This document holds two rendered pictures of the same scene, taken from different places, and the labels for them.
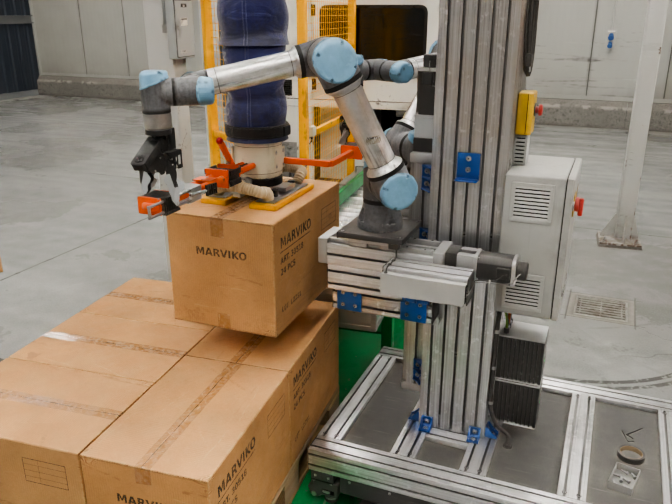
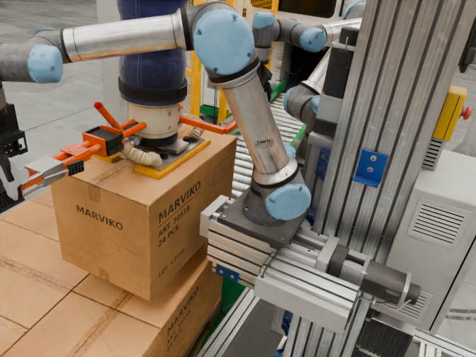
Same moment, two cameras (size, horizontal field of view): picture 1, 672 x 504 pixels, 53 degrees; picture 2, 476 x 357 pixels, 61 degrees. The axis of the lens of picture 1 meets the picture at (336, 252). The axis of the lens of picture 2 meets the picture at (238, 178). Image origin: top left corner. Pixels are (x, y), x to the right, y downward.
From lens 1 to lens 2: 1.06 m
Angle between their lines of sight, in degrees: 10
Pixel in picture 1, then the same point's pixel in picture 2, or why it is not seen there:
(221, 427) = not seen: outside the picture
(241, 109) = (132, 66)
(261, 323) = (137, 286)
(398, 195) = (286, 207)
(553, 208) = (462, 234)
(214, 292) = (94, 248)
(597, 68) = not seen: hidden behind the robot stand
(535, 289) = (419, 302)
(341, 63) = (230, 48)
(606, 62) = not seen: hidden behind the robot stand
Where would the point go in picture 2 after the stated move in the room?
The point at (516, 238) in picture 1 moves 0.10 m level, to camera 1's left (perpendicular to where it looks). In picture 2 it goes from (410, 252) to (376, 247)
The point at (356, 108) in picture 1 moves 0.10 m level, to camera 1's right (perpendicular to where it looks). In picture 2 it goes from (246, 105) to (292, 111)
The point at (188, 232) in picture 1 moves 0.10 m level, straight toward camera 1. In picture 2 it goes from (69, 190) to (61, 208)
